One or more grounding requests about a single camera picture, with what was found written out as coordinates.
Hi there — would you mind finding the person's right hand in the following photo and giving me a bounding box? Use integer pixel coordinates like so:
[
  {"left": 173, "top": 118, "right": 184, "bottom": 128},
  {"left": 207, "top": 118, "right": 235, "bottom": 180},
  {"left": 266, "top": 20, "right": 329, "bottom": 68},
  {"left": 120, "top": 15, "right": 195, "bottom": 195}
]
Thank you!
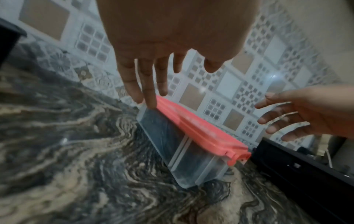
[{"left": 254, "top": 84, "right": 354, "bottom": 142}]

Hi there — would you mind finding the person's left hand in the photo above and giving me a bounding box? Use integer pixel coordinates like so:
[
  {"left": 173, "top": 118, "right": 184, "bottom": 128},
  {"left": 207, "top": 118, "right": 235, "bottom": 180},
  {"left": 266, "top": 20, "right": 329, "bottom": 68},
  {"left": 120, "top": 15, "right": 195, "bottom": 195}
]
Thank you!
[{"left": 95, "top": 0, "right": 262, "bottom": 109}]

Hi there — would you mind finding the black stove appliance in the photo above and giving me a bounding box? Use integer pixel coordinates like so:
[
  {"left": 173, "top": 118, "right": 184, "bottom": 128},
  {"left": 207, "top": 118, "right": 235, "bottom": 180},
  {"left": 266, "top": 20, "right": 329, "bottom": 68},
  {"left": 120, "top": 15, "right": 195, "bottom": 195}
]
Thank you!
[{"left": 250, "top": 137, "right": 354, "bottom": 224}]

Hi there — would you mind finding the clear container with red lid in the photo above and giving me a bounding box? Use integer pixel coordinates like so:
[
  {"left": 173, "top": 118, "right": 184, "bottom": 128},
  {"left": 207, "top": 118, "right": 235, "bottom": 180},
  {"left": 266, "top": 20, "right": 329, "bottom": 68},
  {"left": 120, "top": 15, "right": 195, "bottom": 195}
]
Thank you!
[{"left": 136, "top": 95, "right": 252, "bottom": 189}]

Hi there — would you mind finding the black box-shaped object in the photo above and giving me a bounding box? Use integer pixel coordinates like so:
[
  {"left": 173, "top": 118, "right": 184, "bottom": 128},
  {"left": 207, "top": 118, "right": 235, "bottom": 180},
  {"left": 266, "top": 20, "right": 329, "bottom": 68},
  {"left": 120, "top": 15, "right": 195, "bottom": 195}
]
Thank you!
[{"left": 0, "top": 17, "right": 28, "bottom": 67}]

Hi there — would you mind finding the white cable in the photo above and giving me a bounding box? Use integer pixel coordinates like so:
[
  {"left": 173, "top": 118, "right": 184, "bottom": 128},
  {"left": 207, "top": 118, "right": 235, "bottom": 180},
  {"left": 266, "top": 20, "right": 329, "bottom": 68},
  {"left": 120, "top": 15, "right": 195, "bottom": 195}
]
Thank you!
[{"left": 324, "top": 149, "right": 334, "bottom": 169}]

